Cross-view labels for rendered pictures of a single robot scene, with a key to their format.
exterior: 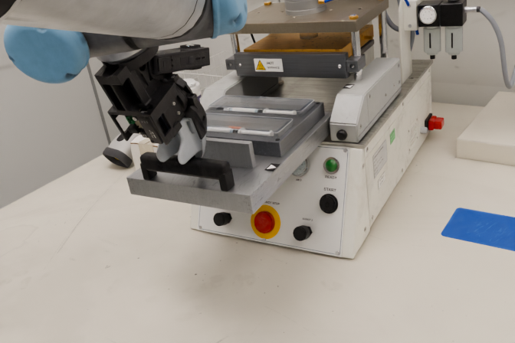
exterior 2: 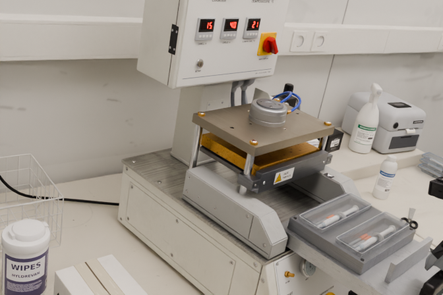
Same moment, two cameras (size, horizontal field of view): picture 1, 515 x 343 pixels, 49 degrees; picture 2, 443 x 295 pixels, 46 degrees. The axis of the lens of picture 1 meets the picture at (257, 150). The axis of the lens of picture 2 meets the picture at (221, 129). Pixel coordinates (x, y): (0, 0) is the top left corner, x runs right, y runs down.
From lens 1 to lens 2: 1.40 m
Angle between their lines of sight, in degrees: 74
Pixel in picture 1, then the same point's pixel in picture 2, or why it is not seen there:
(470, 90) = not seen: hidden behind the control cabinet
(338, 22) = (326, 129)
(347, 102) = (349, 187)
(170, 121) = not seen: outside the picture
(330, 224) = not seen: hidden behind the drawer
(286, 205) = (337, 284)
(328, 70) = (316, 167)
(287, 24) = (299, 137)
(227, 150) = (422, 251)
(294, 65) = (300, 170)
